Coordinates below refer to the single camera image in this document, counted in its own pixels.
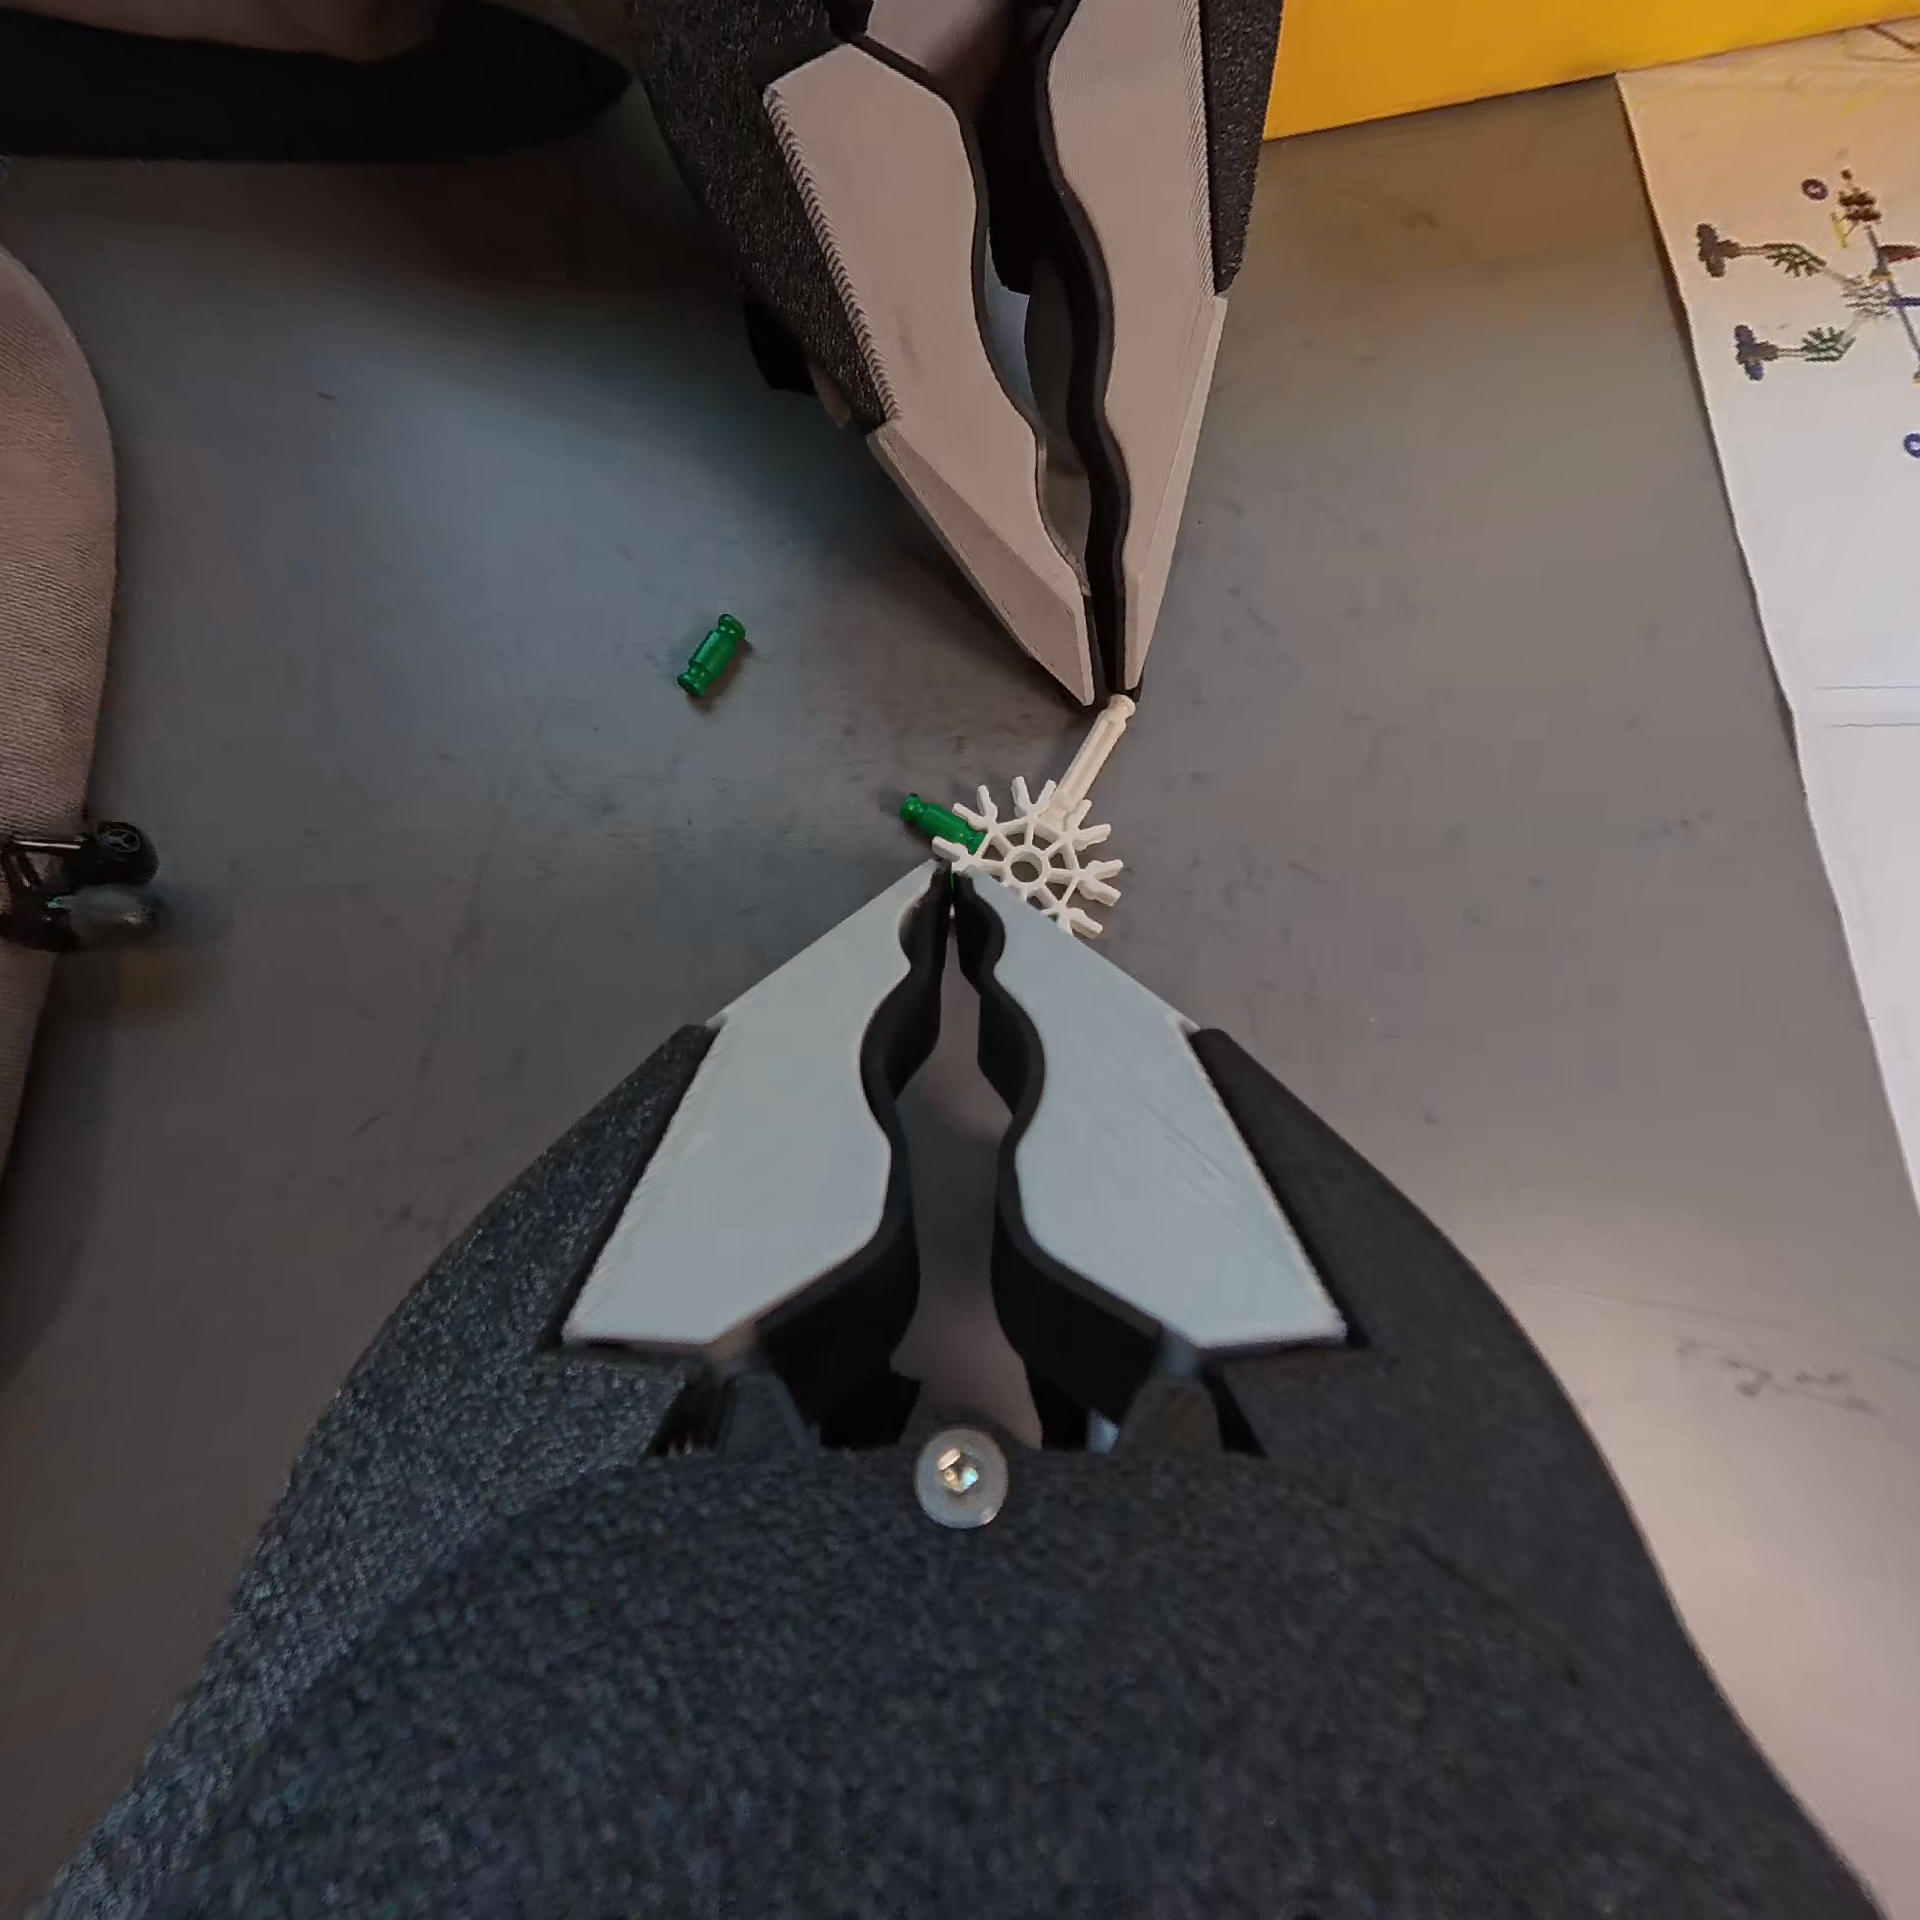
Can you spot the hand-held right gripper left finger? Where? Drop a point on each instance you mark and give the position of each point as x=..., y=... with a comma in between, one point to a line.
x=751, y=1171

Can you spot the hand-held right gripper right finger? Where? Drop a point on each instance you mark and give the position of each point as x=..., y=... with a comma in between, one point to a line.
x=1170, y=1185

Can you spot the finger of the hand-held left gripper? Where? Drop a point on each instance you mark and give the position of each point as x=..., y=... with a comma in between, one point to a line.
x=916, y=271
x=1155, y=225

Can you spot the white snowflake connector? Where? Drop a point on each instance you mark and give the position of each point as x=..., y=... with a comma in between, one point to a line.
x=1046, y=867

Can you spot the short green rod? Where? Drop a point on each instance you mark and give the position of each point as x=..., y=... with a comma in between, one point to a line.
x=940, y=820
x=715, y=655

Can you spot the white plastic rod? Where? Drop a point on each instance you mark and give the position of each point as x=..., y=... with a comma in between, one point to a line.
x=1100, y=741

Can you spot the yellow box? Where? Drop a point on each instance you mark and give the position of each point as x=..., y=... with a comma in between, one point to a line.
x=1575, y=61

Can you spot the black earbuds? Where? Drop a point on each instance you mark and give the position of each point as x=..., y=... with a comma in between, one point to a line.
x=89, y=885

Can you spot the printed instruction sheet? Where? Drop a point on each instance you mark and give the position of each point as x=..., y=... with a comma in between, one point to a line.
x=1847, y=600

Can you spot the person's beige knit top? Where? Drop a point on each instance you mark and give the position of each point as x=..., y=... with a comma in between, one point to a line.
x=55, y=675

